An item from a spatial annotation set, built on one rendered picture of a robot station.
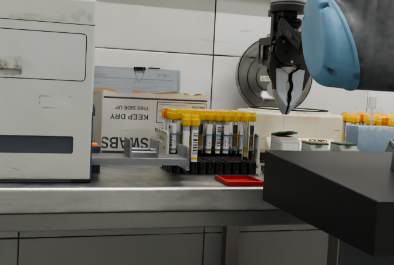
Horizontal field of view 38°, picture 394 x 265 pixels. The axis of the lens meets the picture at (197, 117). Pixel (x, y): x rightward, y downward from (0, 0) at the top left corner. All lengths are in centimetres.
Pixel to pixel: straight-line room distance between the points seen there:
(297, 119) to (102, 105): 45
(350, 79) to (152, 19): 98
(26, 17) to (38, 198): 28
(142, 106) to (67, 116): 34
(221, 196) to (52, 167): 28
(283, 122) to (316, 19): 66
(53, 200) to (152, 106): 42
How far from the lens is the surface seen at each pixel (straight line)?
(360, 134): 123
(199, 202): 95
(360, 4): 70
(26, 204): 91
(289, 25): 109
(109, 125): 124
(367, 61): 70
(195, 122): 106
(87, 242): 164
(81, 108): 93
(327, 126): 138
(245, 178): 105
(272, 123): 134
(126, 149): 99
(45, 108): 93
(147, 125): 125
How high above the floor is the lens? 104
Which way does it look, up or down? 3 degrees down
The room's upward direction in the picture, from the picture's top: 3 degrees clockwise
